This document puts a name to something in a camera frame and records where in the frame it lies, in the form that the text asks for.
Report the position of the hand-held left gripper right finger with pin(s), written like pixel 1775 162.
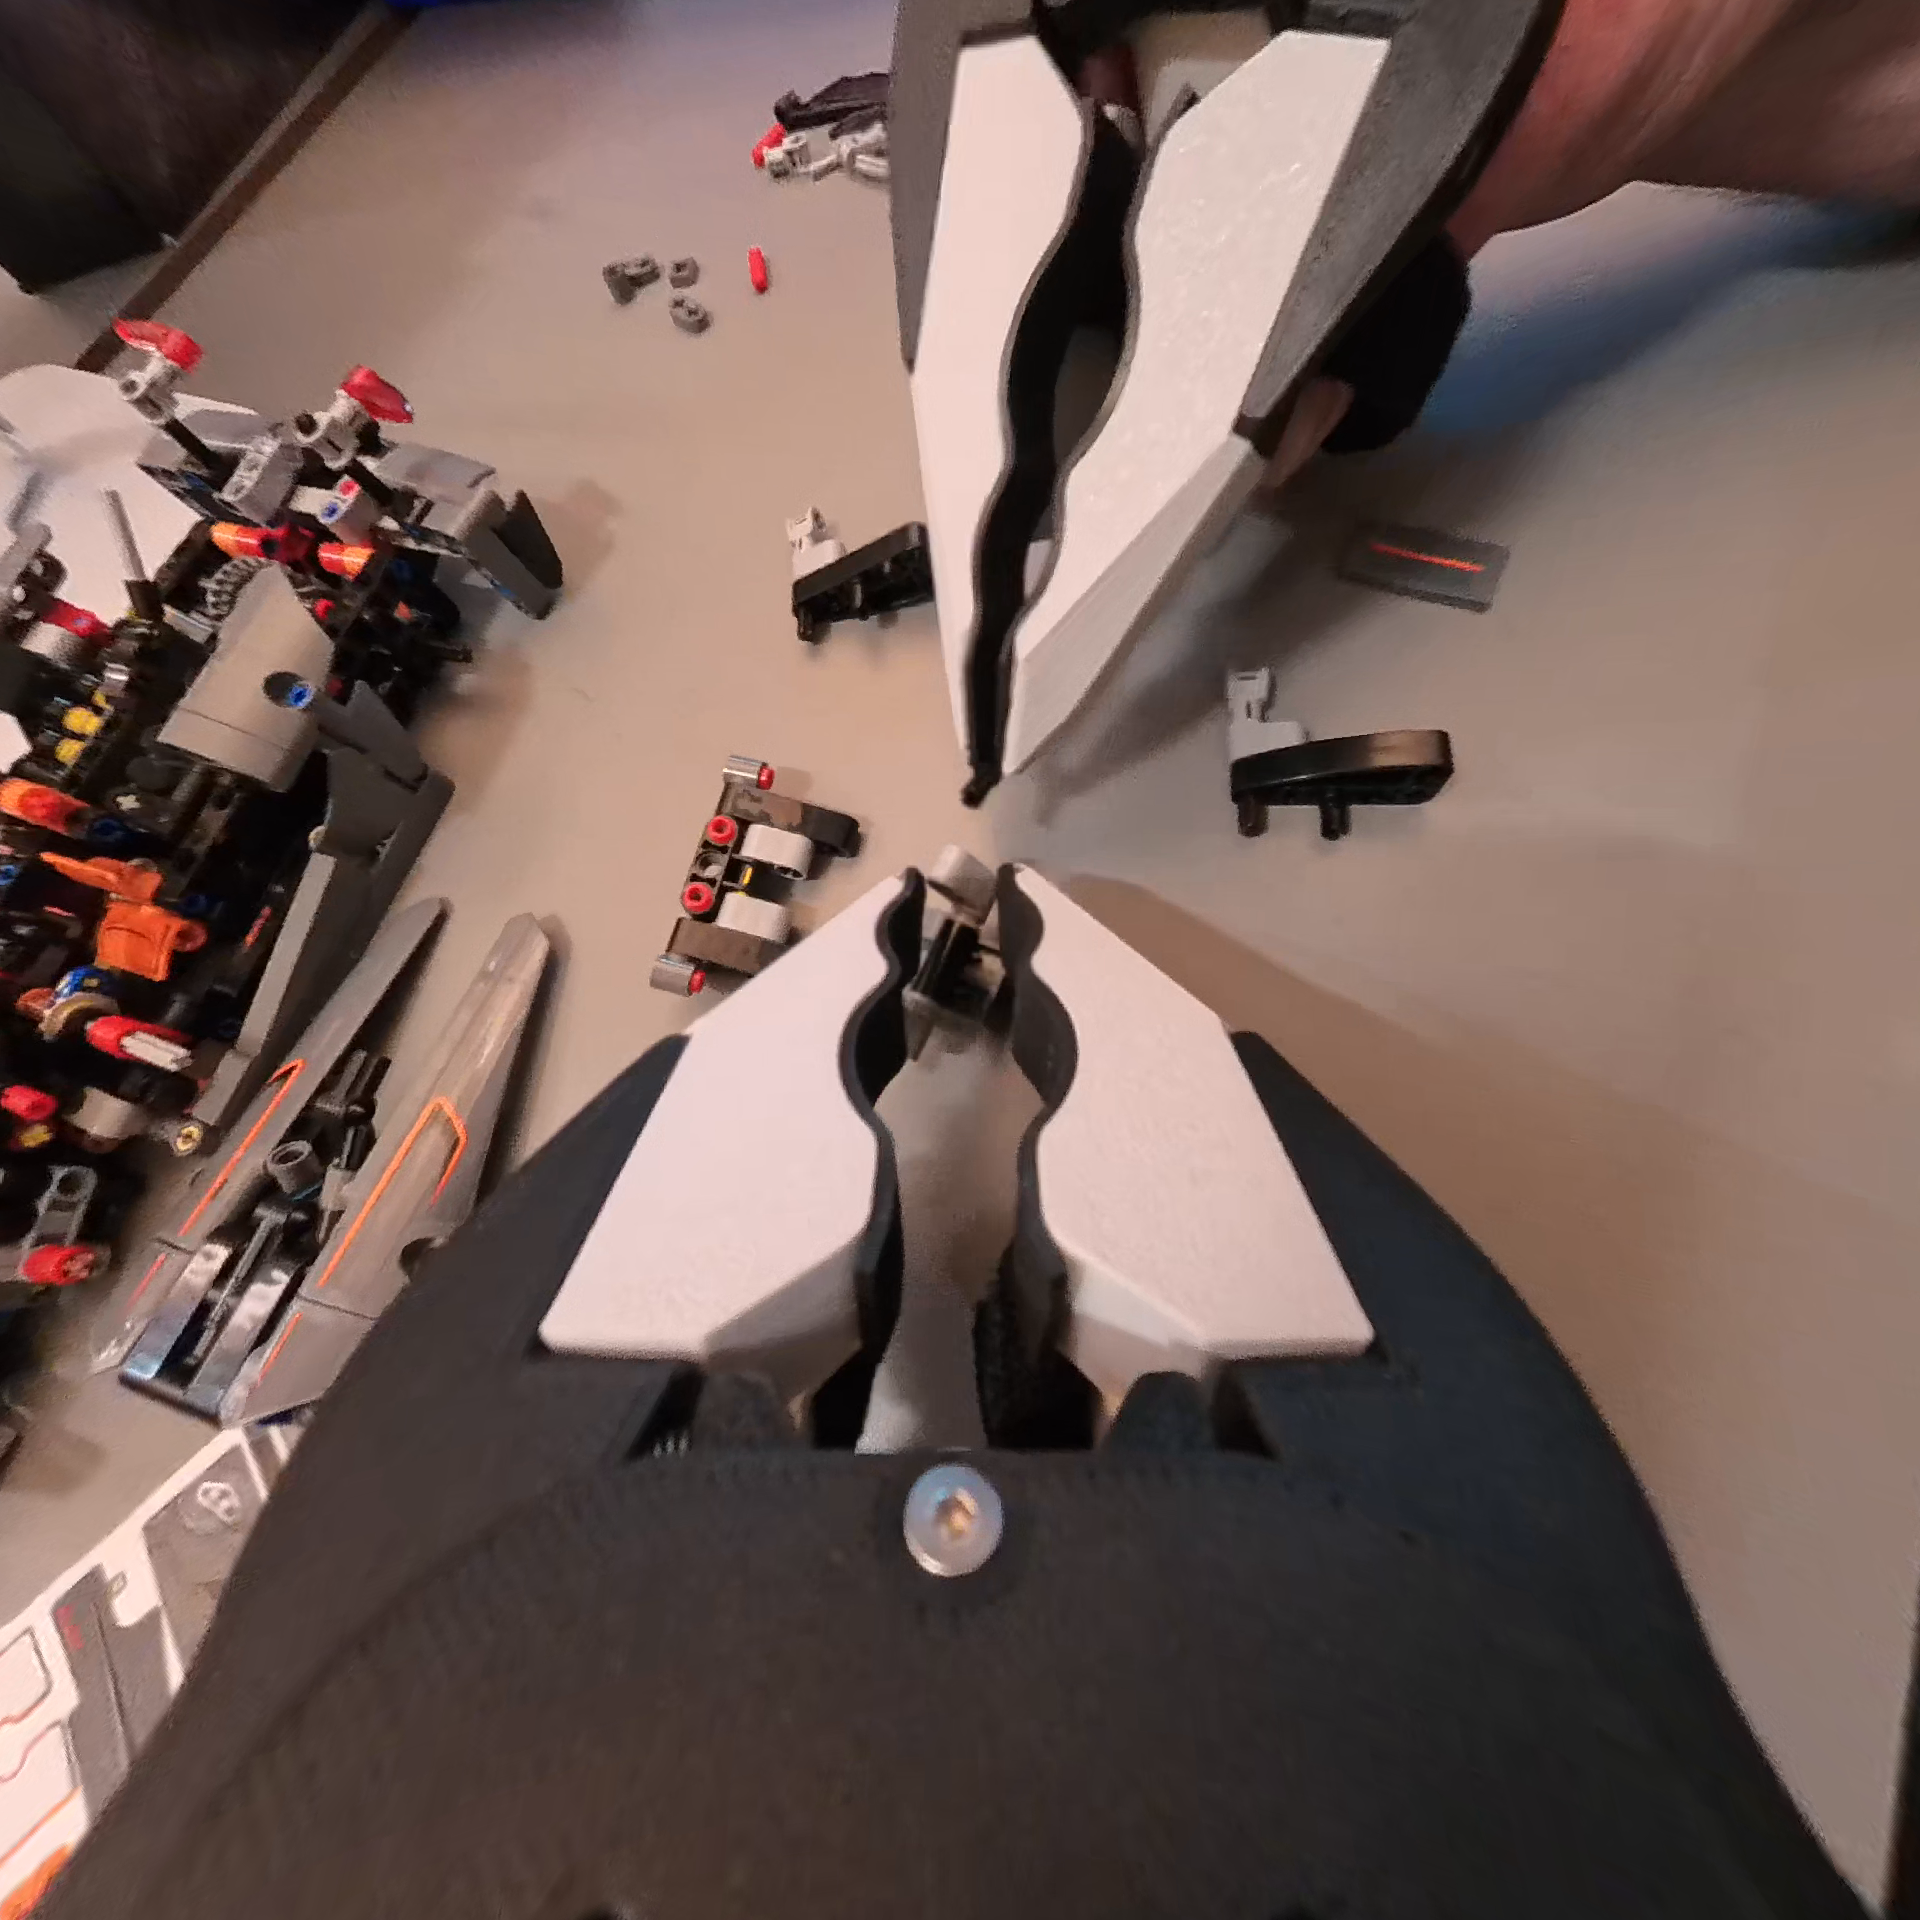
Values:
pixel 1214 1201

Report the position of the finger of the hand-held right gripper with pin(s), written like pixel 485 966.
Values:
pixel 1201 300
pixel 967 300

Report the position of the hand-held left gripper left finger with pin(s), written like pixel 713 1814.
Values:
pixel 707 1201

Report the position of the black lego beam assembly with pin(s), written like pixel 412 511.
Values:
pixel 877 571
pixel 1352 764

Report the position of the black lego assembly red pins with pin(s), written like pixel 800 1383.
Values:
pixel 750 869

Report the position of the dark grey lego axle assembly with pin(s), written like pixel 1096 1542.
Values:
pixel 950 959

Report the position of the person's right forearm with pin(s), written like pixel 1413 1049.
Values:
pixel 1725 105

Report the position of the light grey lego rod assembly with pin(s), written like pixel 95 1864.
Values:
pixel 817 150

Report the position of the black lego wing panel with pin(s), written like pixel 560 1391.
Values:
pixel 832 105

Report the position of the grey lego panels orange stripes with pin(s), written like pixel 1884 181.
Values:
pixel 404 1125

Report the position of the dark grey lego beam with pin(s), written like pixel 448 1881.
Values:
pixel 631 279

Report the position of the dark lego tile red stripe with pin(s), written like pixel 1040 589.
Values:
pixel 1425 567

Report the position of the large lego vehicle model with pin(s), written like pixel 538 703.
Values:
pixel 240 676

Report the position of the lego sticker sheet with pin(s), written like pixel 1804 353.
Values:
pixel 90 1651

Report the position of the person's right hand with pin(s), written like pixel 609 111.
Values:
pixel 1314 437

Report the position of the large dark printed box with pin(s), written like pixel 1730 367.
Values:
pixel 120 120

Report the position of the white rounded board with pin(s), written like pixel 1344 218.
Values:
pixel 59 437

